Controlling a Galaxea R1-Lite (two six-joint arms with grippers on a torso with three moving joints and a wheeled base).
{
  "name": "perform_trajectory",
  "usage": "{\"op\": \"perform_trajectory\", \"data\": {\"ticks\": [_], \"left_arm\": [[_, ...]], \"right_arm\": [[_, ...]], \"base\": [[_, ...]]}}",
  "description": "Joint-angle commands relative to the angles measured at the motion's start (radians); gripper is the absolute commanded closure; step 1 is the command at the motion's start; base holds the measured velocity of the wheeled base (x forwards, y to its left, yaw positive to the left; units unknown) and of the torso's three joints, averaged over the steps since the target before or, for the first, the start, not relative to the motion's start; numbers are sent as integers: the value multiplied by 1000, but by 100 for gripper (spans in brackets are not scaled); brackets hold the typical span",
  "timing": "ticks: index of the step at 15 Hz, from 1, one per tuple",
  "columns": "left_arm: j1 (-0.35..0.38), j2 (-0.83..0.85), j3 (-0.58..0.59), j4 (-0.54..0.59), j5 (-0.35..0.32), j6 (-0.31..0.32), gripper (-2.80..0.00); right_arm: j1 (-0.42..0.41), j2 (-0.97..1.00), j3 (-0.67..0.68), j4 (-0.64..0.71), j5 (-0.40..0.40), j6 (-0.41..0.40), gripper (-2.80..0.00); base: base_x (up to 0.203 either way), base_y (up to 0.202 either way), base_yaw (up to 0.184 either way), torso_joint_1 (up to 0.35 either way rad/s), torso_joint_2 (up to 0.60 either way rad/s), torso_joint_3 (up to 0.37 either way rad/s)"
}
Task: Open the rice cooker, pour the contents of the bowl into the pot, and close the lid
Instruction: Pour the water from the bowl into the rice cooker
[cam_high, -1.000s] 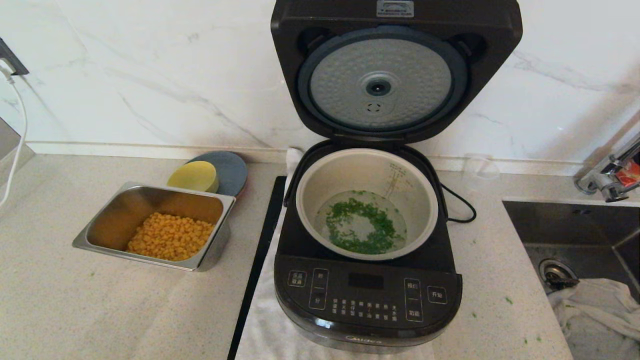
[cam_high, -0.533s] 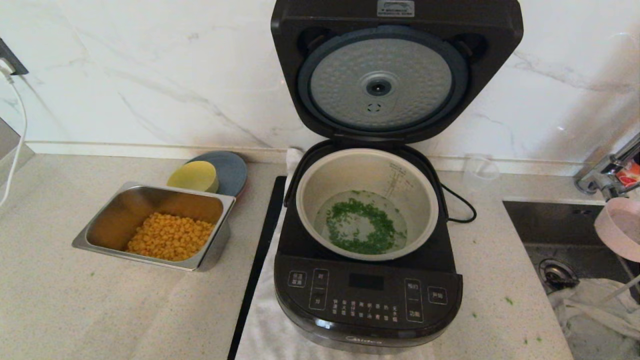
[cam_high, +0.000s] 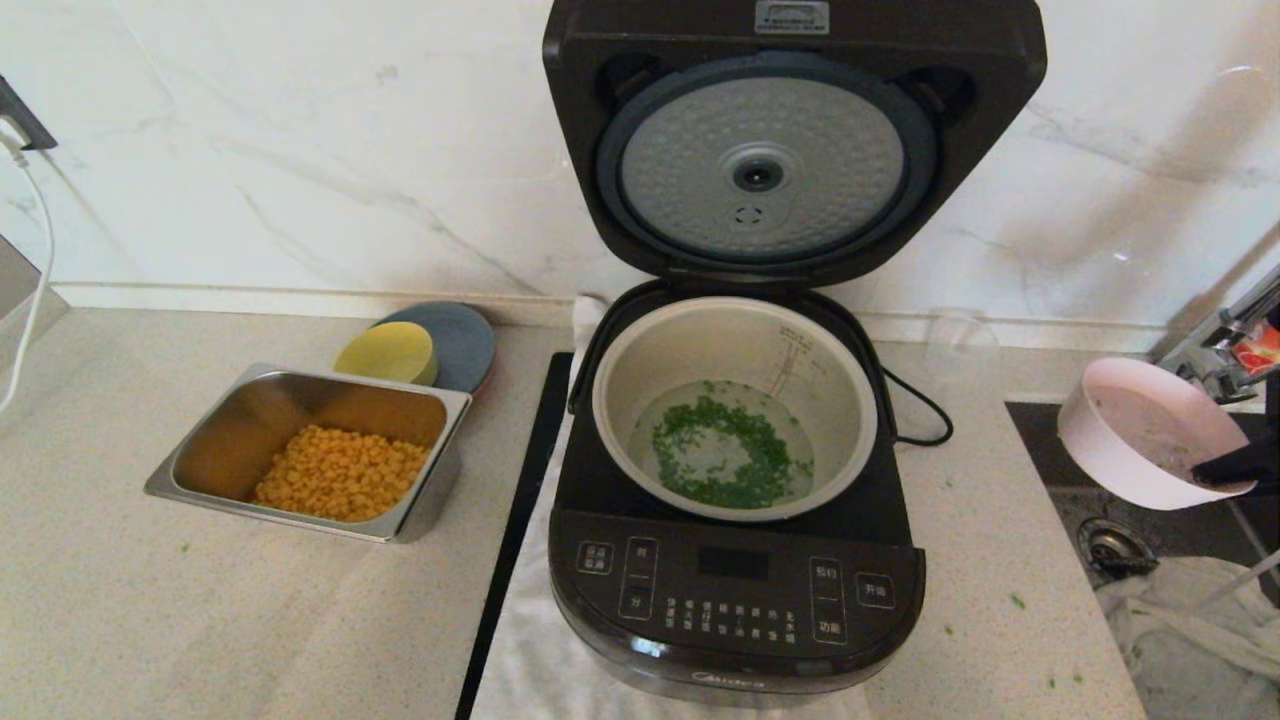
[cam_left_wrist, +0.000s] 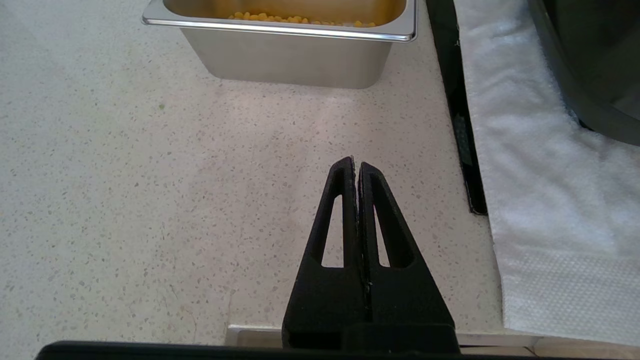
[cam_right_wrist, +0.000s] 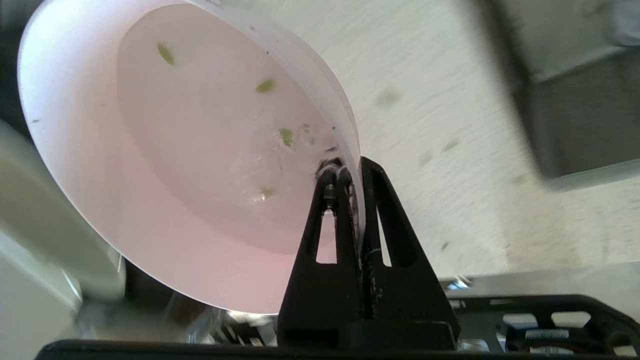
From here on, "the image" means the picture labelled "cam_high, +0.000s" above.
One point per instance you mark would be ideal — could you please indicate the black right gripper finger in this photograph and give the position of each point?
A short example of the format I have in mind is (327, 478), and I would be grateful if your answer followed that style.
(1240, 468)

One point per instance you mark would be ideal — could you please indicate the white round bowl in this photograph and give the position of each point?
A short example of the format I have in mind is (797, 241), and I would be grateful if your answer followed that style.
(1110, 440)

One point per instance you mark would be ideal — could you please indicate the black rice cooker lid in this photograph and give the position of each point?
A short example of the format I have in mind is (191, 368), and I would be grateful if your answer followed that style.
(980, 90)

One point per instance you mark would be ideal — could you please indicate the chopped green onions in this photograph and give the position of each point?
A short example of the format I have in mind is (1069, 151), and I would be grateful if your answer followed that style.
(760, 470)

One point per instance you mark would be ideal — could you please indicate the black rice cooker body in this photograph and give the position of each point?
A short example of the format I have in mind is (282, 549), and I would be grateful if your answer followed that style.
(740, 590)

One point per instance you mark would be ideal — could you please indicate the grey inner pot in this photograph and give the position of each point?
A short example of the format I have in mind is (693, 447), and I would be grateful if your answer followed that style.
(700, 350)

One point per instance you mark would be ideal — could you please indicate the yellow bowl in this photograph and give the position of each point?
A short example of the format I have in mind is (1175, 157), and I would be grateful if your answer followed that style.
(385, 352)

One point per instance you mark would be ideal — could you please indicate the chrome faucet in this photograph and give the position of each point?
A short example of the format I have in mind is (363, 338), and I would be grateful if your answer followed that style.
(1215, 365)

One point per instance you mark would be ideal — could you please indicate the orange dish soap bottle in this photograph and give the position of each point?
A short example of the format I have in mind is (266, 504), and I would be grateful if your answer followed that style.
(1258, 352)

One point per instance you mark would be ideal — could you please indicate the metal sink drain strainer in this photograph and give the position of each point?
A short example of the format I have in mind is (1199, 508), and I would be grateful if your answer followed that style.
(1105, 548)

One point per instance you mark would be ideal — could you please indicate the crumpled white cloth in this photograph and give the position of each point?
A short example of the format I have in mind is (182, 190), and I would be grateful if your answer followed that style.
(1180, 640)

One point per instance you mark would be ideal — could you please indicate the stainless steel sink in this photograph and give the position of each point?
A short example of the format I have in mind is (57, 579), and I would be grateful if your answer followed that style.
(1040, 450)

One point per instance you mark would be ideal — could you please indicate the long black strip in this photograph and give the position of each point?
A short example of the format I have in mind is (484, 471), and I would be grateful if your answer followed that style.
(510, 540)

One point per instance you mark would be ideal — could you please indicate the white towel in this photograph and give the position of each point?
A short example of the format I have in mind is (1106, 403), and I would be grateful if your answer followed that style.
(530, 660)

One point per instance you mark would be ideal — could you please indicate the grey-blue plate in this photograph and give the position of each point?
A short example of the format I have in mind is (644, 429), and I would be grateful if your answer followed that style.
(465, 345)

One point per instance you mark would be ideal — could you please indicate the yellow corn kernels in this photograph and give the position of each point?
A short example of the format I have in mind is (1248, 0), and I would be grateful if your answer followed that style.
(340, 475)

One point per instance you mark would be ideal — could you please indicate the stainless steel tray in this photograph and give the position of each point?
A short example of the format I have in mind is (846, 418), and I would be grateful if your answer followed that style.
(230, 440)

